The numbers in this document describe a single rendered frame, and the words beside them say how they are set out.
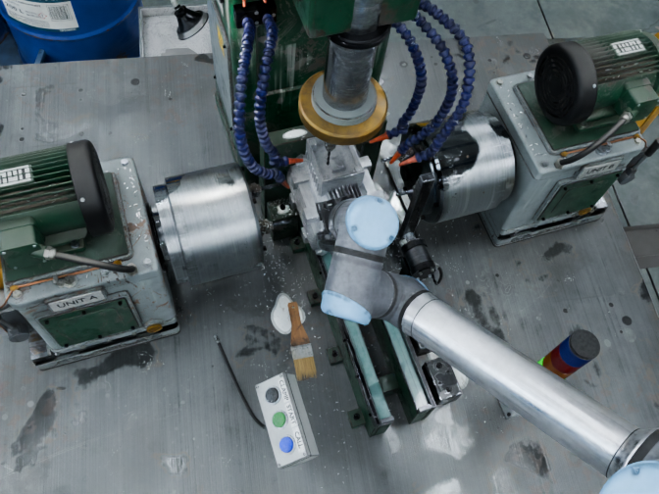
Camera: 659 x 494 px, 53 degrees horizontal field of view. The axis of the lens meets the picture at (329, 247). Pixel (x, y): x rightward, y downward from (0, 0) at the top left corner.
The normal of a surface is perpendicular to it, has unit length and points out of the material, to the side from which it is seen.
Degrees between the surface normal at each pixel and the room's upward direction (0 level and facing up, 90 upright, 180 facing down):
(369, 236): 25
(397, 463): 0
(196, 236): 39
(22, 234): 0
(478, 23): 0
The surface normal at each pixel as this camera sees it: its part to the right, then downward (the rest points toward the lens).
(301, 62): 0.31, 0.86
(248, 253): 0.32, 0.64
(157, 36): 0.08, -0.46
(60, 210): 0.30, 0.43
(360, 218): 0.27, -0.04
